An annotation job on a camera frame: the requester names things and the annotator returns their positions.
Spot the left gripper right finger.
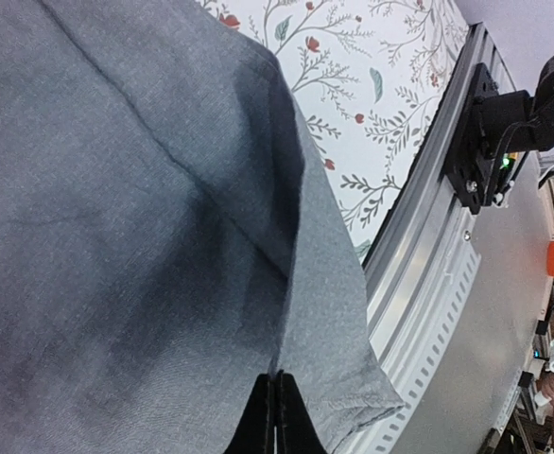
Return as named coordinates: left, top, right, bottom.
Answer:
left=275, top=372, right=327, bottom=454

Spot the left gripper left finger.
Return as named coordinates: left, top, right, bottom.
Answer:
left=224, top=374, right=276, bottom=454

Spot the grey long sleeve shirt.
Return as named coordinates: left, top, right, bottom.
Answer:
left=0, top=1, right=403, bottom=453

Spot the floral patterned tablecloth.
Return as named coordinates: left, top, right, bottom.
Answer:
left=204, top=0, right=468, bottom=258

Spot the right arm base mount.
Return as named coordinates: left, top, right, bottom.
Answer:
left=443, top=63, right=531, bottom=215

